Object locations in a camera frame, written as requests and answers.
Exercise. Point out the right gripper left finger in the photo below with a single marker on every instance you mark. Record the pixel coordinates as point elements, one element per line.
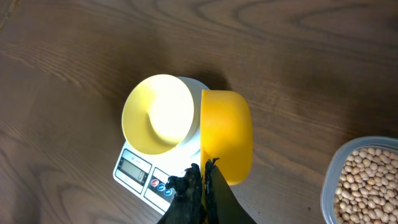
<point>186,207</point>

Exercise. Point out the white digital kitchen scale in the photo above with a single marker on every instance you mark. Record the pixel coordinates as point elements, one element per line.
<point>146,175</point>

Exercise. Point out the clear container of soybeans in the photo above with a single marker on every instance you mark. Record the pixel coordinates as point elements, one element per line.
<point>361,182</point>

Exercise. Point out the yellow bowl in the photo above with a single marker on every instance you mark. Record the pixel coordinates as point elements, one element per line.
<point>158,114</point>

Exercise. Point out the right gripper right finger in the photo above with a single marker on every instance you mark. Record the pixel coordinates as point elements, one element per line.
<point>222,207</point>

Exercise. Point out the yellow measuring scoop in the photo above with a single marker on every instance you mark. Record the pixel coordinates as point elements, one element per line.
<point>226,133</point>

